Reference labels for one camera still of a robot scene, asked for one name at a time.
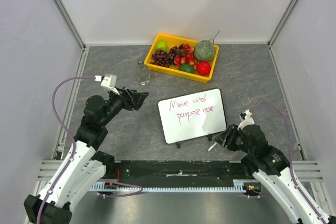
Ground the green netted melon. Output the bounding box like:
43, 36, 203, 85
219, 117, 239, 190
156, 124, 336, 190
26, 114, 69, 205
194, 40, 216, 61

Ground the aluminium frame post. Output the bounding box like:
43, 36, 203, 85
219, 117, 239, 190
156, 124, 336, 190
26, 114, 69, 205
267, 0, 299, 49
52, 0, 86, 50

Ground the green avocado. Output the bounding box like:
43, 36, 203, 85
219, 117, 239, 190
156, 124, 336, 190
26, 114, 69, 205
179, 63, 195, 74

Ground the purple grape bunch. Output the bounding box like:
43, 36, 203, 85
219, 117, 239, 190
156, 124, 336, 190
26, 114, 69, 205
150, 47, 180, 68

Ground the clear glass bottle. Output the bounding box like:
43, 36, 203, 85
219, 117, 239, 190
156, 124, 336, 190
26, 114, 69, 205
136, 60, 150, 86

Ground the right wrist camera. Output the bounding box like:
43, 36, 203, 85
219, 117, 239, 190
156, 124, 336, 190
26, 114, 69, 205
238, 110, 255, 130

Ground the right aluminium frame post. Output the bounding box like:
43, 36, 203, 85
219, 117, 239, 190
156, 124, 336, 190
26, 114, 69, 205
267, 0, 299, 49

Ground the white cable duct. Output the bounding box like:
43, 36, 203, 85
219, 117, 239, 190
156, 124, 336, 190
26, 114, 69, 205
88, 179, 260, 193

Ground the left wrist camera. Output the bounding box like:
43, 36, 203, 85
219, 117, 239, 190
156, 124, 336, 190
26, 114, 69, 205
95, 73, 120, 95

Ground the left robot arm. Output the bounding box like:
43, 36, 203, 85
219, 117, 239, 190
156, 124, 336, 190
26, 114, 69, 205
24, 88, 149, 223

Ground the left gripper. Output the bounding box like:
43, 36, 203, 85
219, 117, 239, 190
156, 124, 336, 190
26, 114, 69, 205
100, 86, 149, 126

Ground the red apple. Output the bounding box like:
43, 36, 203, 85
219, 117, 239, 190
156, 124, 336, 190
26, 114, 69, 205
196, 61, 211, 76

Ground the small whiteboard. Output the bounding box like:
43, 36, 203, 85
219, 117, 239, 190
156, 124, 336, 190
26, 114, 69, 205
157, 88, 227, 144

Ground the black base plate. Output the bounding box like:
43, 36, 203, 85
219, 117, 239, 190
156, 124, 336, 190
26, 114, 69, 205
102, 160, 255, 188

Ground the green apple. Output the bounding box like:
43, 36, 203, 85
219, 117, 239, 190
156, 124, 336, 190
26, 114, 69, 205
155, 40, 168, 51

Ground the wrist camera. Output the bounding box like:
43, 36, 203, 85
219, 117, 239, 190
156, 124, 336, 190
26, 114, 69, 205
238, 110, 255, 130
95, 73, 120, 95

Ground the red cherry bunch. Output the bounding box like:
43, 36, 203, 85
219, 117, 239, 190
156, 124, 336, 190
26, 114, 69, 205
170, 44, 197, 67

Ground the left aluminium frame post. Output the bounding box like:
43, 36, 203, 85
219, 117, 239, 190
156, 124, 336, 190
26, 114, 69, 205
52, 0, 86, 50

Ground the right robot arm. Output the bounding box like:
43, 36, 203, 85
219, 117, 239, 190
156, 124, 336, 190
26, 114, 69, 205
207, 124, 335, 223

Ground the yellow plastic bin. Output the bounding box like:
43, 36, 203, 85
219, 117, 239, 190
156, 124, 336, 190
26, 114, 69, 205
144, 34, 219, 83

